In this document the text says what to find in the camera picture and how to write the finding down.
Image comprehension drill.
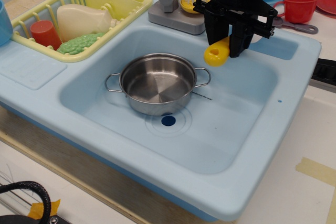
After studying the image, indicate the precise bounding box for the orange tape piece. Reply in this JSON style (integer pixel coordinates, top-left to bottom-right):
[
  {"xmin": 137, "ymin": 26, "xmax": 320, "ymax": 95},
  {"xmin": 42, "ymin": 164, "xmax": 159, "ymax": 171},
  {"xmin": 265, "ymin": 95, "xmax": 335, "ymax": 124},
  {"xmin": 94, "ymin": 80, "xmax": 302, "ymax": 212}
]
[{"xmin": 27, "ymin": 199, "xmax": 61, "ymax": 220}]

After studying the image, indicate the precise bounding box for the grey plastic spoon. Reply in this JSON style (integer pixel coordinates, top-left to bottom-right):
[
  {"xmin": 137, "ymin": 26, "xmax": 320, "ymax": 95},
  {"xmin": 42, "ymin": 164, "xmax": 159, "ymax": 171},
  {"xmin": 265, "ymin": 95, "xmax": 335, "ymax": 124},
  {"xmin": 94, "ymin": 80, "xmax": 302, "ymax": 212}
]
[{"xmin": 272, "ymin": 17, "xmax": 319, "ymax": 35}]

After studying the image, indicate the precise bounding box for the black bracket at right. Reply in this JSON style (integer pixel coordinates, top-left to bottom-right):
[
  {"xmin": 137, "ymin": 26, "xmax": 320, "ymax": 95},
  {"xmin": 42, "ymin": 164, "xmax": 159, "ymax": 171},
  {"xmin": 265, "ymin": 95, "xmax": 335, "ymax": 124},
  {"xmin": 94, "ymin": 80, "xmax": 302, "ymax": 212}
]
[{"xmin": 311, "ymin": 58, "xmax": 336, "ymax": 86}]

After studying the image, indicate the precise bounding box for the yellow dish brush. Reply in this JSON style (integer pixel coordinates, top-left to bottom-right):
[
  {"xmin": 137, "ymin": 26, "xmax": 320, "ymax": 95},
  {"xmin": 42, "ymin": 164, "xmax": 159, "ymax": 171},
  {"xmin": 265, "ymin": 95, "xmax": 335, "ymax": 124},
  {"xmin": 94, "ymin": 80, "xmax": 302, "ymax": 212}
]
[{"xmin": 180, "ymin": 0, "xmax": 198, "ymax": 14}]

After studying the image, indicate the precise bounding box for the black braided cable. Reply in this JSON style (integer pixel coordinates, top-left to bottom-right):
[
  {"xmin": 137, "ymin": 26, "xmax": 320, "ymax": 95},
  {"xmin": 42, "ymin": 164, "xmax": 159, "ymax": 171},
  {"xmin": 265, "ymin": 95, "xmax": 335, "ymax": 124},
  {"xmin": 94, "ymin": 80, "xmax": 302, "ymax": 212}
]
[{"xmin": 0, "ymin": 180, "xmax": 52, "ymax": 224}]

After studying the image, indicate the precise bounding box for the light blue toy sink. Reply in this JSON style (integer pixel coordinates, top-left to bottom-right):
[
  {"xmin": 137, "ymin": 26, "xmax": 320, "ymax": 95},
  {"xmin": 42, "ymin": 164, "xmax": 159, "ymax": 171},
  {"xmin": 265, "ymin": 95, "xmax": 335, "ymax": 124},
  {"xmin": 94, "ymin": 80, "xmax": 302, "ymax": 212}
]
[{"xmin": 1, "ymin": 14, "xmax": 321, "ymax": 221}]

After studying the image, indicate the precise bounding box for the yellow dish drying rack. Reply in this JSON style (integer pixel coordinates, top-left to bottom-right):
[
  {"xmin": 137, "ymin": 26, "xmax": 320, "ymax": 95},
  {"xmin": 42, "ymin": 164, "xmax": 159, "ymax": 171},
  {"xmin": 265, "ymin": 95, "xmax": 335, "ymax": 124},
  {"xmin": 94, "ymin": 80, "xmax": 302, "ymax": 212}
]
[{"xmin": 11, "ymin": 0, "xmax": 153, "ymax": 63}]

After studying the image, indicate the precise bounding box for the green plastic vegetable toy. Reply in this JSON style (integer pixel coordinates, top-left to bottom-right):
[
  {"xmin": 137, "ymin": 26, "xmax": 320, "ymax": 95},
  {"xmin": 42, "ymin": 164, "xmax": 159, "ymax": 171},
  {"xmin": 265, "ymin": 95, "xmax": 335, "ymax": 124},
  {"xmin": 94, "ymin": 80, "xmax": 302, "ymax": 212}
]
[{"xmin": 57, "ymin": 33, "xmax": 104, "ymax": 55}]

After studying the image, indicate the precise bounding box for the red plastic cup in rack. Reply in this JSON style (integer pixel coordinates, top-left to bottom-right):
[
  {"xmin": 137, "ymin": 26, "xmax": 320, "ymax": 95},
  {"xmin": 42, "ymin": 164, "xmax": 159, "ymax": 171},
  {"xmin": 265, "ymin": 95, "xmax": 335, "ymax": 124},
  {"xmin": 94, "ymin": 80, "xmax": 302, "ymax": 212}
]
[{"xmin": 30, "ymin": 20, "xmax": 62, "ymax": 50}]

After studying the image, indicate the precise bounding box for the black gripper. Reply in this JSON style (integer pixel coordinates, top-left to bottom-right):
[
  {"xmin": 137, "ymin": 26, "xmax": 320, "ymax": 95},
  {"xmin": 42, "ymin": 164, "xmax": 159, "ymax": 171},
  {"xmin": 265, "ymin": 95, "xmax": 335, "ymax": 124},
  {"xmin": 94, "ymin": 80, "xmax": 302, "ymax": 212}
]
[{"xmin": 194, "ymin": 0, "xmax": 277, "ymax": 58}]

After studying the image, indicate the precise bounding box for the stainless steel pot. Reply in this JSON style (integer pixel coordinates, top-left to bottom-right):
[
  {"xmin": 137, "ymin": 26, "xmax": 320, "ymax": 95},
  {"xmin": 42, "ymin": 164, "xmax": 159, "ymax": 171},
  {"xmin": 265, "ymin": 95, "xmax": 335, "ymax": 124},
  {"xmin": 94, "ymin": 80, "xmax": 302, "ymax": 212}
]
[{"xmin": 104, "ymin": 53, "xmax": 212, "ymax": 116}]

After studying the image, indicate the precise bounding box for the blue plastic cup at left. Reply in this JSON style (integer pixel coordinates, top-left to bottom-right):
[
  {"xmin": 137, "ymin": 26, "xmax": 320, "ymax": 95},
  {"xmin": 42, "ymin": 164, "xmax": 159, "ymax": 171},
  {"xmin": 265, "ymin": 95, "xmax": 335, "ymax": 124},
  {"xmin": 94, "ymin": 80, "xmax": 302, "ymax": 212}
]
[{"xmin": 0, "ymin": 0, "xmax": 13, "ymax": 46}]

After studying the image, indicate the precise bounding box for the cream plastic chicken toy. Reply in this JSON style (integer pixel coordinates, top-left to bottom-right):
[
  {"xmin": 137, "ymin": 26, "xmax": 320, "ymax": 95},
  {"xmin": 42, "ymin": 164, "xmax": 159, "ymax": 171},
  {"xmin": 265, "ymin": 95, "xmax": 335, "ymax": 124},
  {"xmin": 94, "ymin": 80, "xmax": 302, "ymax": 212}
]
[{"xmin": 57, "ymin": 4, "xmax": 120, "ymax": 42}]

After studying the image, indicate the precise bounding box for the yellow handled white toy knife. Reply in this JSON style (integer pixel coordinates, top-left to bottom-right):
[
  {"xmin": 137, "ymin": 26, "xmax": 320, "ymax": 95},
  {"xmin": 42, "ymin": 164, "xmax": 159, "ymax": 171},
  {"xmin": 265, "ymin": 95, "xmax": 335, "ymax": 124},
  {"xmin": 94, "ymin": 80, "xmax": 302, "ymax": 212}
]
[{"xmin": 203, "ymin": 36, "xmax": 233, "ymax": 67}]

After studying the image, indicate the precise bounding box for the red plastic mug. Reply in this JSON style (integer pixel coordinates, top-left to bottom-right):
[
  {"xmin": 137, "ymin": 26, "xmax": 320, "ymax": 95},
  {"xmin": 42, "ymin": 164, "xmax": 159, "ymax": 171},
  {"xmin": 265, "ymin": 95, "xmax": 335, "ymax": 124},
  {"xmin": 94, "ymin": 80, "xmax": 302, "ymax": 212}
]
[{"xmin": 273, "ymin": 0, "xmax": 317, "ymax": 23}]

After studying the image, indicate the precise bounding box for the grey toy faucet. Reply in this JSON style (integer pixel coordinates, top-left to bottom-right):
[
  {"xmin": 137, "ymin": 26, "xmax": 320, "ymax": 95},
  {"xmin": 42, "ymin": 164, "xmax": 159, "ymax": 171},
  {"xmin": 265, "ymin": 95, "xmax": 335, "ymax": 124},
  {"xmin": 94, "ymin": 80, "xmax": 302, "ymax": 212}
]
[{"xmin": 148, "ymin": 0, "xmax": 205, "ymax": 35}]

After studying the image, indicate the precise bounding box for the masking tape strip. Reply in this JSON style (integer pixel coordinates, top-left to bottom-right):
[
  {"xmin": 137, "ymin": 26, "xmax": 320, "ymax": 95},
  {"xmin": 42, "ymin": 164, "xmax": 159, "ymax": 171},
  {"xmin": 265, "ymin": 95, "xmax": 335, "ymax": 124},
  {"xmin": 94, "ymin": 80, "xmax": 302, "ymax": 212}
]
[{"xmin": 296, "ymin": 157, "xmax": 335, "ymax": 187}]

